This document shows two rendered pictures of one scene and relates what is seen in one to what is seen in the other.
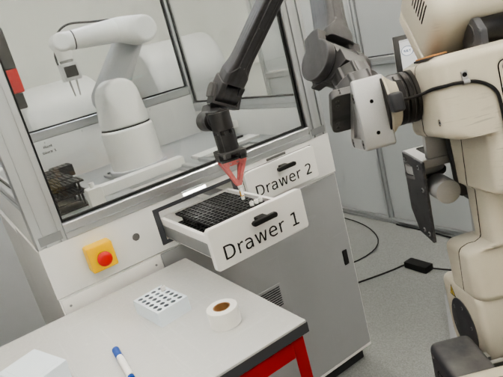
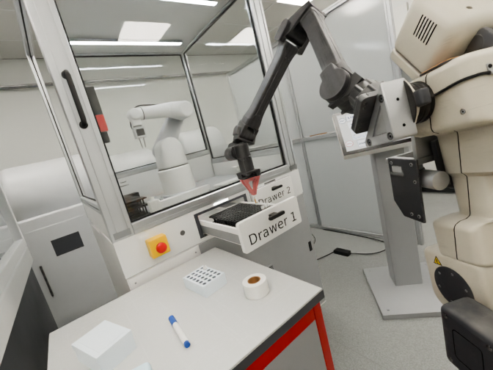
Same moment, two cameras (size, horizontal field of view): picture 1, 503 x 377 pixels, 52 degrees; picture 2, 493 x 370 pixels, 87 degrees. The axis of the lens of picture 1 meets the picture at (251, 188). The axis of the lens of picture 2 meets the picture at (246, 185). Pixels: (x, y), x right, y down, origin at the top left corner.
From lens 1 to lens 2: 0.39 m
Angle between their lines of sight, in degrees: 8
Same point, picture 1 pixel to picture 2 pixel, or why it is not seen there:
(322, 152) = (295, 180)
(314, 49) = (331, 76)
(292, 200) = (291, 204)
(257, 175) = (259, 193)
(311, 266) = (290, 252)
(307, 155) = (287, 181)
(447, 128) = (475, 113)
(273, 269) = (269, 254)
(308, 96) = (287, 146)
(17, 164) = (100, 179)
